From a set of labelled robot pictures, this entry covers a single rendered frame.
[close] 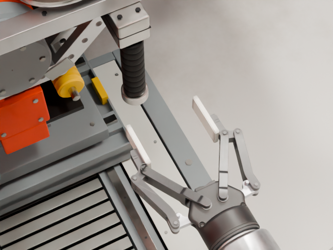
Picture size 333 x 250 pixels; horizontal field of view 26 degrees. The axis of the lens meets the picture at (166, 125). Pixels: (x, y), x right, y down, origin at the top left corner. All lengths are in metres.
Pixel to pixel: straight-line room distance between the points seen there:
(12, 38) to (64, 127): 0.81
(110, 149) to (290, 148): 0.51
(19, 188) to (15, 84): 0.69
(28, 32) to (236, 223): 0.37
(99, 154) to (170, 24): 0.58
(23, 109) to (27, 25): 0.48
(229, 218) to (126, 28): 0.30
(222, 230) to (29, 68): 0.39
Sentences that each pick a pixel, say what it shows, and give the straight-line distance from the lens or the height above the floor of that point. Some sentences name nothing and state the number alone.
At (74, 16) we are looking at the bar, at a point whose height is 0.97.
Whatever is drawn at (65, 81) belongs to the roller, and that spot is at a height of 0.54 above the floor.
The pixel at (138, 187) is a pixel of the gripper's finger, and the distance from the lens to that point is 0.99.
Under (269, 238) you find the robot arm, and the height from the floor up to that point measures 0.86.
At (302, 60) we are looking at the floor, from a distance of 2.17.
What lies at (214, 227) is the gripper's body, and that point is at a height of 0.86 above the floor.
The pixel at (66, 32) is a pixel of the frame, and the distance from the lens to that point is 1.39.
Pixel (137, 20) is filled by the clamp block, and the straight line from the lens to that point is 1.01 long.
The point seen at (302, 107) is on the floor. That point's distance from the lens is 2.08.
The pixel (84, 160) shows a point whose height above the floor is 0.15.
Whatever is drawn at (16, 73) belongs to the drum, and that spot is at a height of 0.84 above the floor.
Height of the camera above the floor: 1.73
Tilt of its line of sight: 59 degrees down
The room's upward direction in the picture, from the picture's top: straight up
